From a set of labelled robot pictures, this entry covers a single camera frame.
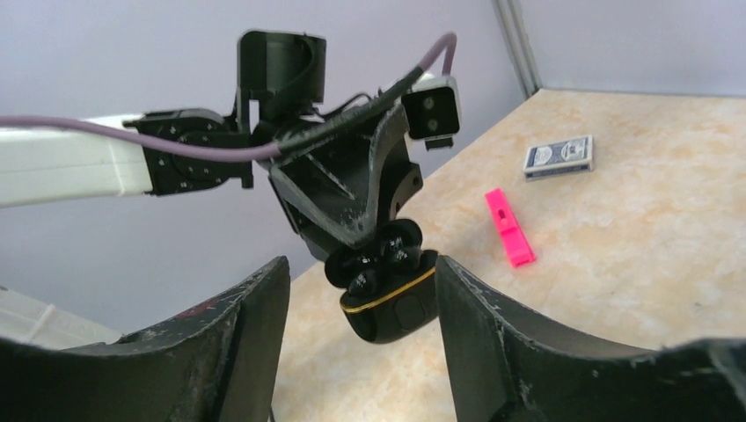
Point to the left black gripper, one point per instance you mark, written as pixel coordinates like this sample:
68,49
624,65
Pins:
338,193

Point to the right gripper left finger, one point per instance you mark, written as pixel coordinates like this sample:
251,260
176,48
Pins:
216,361

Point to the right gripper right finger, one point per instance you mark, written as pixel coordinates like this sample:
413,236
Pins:
507,362

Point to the black charging case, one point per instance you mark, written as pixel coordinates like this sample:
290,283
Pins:
404,303

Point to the black earbud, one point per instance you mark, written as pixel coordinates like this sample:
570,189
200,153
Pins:
399,254
365,284

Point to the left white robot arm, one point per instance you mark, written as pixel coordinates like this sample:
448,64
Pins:
280,76

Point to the pink block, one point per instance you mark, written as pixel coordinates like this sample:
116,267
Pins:
515,244

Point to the card deck box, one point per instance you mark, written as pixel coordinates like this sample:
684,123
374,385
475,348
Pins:
560,158

